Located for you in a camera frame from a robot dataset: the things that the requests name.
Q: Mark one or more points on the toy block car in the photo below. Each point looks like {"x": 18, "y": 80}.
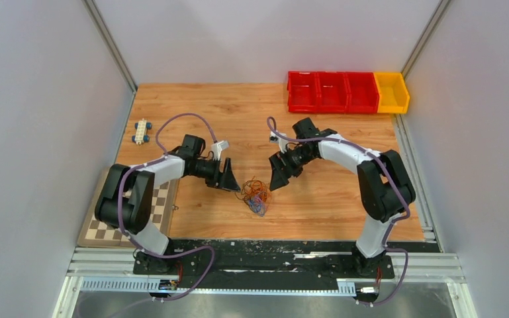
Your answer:
{"x": 141, "y": 135}

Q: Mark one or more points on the wooden chessboard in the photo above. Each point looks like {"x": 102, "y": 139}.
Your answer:
{"x": 96, "y": 234}

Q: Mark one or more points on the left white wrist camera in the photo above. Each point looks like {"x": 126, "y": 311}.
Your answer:
{"x": 217, "y": 149}

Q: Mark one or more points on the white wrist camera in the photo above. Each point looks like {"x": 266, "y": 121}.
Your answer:
{"x": 217, "y": 149}
{"x": 281, "y": 142}

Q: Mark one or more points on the slotted cable duct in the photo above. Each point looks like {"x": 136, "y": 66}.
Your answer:
{"x": 149, "y": 285}

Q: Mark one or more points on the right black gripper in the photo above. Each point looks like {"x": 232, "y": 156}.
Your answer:
{"x": 279, "y": 178}

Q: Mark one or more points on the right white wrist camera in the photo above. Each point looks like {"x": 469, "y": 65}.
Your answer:
{"x": 281, "y": 142}

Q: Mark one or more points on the yellow bin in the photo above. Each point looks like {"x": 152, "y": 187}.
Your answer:
{"x": 394, "y": 97}

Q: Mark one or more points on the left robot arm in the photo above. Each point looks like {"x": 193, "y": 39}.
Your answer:
{"x": 125, "y": 201}

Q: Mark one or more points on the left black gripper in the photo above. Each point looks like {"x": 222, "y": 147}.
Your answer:
{"x": 226, "y": 180}

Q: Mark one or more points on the right red bin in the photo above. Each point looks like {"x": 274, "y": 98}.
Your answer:
{"x": 364, "y": 95}

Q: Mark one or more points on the aluminium frame rail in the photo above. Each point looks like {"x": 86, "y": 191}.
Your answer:
{"x": 423, "y": 267}

